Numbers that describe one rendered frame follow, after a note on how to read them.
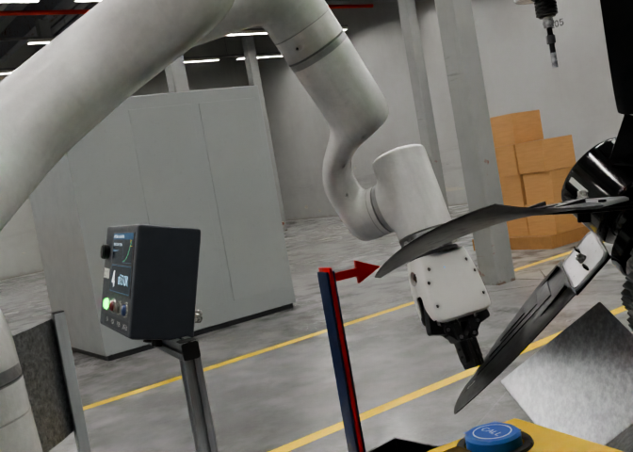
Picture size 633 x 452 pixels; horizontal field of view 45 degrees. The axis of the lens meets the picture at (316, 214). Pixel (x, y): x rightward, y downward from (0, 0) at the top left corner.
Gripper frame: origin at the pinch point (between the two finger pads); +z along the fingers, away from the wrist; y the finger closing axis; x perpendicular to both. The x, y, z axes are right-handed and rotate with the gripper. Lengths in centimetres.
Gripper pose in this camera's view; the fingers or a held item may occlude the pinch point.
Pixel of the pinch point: (469, 353)
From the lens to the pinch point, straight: 114.7
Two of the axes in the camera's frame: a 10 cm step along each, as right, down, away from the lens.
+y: 8.8, -2.0, 4.4
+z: 3.1, 9.3, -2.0
